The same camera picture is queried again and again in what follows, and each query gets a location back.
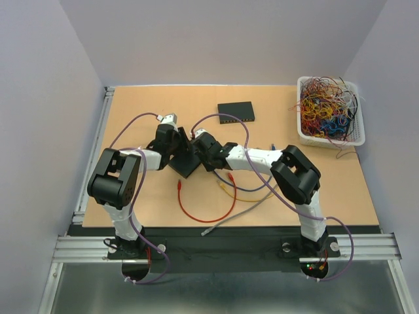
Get black network switch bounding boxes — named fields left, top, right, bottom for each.
left=169, top=145, right=201, bottom=179
left=217, top=101, right=255, bottom=124

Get red ethernet cable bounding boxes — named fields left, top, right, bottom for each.
left=176, top=173, right=237, bottom=224

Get blue ethernet cable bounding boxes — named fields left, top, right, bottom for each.
left=212, top=143, right=279, bottom=192

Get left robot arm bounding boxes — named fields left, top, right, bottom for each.
left=86, top=124, right=200, bottom=258

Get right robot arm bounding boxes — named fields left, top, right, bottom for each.
left=191, top=128, right=329, bottom=255

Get white basket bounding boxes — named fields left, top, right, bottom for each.
left=291, top=77, right=365, bottom=150

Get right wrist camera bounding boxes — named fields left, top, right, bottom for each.
left=191, top=128, right=207, bottom=139

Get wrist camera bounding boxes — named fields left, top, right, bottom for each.
left=156, top=113, right=177, bottom=128
left=191, top=128, right=207, bottom=139

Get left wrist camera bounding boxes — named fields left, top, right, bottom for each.
left=156, top=113, right=177, bottom=128

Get yellow ethernet cable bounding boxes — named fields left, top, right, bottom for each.
left=215, top=179, right=279, bottom=203

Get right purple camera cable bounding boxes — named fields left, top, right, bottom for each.
left=191, top=113, right=356, bottom=283

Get purple camera cable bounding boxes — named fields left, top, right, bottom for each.
left=191, top=113, right=356, bottom=283
left=109, top=113, right=171, bottom=285

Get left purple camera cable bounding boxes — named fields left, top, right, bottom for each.
left=109, top=113, right=171, bottom=285

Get grey ethernet cable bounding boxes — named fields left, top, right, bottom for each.
left=200, top=145, right=279, bottom=237

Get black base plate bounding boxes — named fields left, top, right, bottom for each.
left=101, top=225, right=384, bottom=274

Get aluminium left rail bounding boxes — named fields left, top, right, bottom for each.
left=71, top=86, right=115, bottom=225

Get aluminium rail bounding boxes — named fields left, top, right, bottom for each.
left=52, top=234, right=401, bottom=263
left=71, top=86, right=115, bottom=225

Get tangled coloured wires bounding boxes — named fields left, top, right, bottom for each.
left=287, top=76, right=365, bottom=160

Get aluminium front rail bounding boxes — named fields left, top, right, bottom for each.
left=52, top=234, right=401, bottom=263

